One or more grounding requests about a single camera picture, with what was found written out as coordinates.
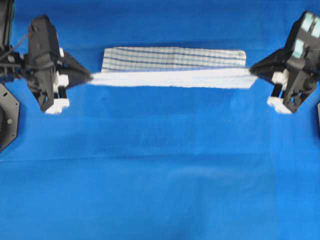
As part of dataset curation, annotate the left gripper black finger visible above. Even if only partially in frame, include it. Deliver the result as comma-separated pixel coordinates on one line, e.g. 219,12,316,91
58,71,93,88
58,49,93,80

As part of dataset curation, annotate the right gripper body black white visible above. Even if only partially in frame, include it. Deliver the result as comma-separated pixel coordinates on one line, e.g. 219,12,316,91
267,69,292,114

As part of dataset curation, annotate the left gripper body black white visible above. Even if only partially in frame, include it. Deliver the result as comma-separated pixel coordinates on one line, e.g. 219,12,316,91
22,47,71,116

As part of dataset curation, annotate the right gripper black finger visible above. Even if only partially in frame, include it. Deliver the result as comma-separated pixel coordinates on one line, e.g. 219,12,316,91
249,48,290,75
249,69,275,85

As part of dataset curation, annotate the blue striped white towel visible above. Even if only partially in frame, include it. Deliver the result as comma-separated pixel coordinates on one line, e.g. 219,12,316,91
89,46,257,89

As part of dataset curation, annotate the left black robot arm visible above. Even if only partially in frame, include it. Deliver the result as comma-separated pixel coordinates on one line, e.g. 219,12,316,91
0,0,92,114

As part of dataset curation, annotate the blue table cloth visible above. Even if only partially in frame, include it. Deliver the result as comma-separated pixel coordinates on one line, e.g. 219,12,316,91
0,0,320,240

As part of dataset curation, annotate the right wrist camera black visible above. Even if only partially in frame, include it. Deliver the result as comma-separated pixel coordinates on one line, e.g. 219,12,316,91
283,11,320,113

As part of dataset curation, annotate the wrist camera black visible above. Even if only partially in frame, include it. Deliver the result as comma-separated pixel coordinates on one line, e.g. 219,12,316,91
283,11,320,113
26,15,61,112

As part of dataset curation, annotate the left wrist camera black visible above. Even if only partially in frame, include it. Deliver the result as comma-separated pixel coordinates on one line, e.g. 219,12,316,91
26,15,61,112

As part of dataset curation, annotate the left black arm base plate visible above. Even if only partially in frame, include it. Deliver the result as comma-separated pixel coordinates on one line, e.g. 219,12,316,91
0,83,20,152

